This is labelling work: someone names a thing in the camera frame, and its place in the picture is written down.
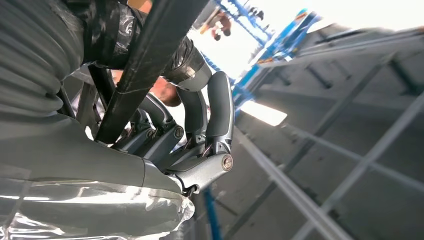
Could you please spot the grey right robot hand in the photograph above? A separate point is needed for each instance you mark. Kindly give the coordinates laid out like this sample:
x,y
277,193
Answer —
x,y
82,159

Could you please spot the blue metal shelf rack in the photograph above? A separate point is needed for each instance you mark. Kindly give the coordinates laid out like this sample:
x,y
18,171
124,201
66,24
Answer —
x,y
248,78

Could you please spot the person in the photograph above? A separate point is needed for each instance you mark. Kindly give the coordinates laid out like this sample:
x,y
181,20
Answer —
x,y
165,94

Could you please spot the ceiling light panel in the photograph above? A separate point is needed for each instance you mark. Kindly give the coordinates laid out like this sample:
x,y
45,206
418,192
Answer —
x,y
265,112

